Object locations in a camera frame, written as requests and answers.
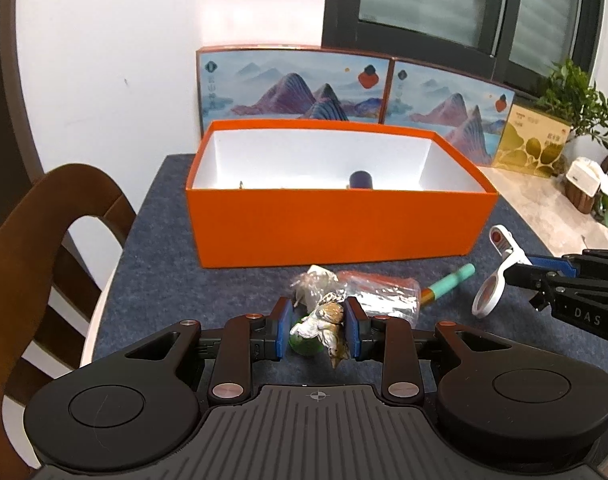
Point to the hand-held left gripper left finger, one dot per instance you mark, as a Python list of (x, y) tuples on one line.
[(285, 327)]

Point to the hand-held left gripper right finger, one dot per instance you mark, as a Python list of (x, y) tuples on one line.
[(352, 327)]

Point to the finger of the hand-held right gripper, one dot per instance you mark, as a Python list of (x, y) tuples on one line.
[(529, 277), (549, 263)]

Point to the bird figurine with green base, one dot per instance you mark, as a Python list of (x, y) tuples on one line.
[(319, 327)]

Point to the white magnifier tool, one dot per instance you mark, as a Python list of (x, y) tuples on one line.
[(504, 246)]

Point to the orange cardboard box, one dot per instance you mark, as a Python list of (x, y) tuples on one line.
[(334, 225)]

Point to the clear plastic bag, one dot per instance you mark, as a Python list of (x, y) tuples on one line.
[(384, 295)]

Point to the white seashell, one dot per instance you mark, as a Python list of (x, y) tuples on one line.
[(316, 280)]

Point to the teal pen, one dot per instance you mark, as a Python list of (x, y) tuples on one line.
[(451, 282)]

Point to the brown basket with white pack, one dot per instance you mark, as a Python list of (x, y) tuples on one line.
[(584, 182)]

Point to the yellow gift box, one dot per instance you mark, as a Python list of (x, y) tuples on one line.
[(529, 145)]

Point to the grey felt mat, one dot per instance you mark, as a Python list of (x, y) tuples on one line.
[(159, 280)]

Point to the dark blue cylinder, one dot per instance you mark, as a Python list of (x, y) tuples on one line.
[(361, 180)]

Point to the green potted plant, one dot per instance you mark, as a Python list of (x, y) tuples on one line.
[(579, 100)]

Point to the mountain print gift box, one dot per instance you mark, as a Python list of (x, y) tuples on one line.
[(449, 105), (284, 90)]

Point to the brown wooden chair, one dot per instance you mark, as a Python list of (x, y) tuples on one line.
[(29, 250)]

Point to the dark framed window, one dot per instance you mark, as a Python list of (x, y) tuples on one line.
[(434, 5)]

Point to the dark brown door frame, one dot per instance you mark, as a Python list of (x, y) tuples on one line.
[(6, 110)]

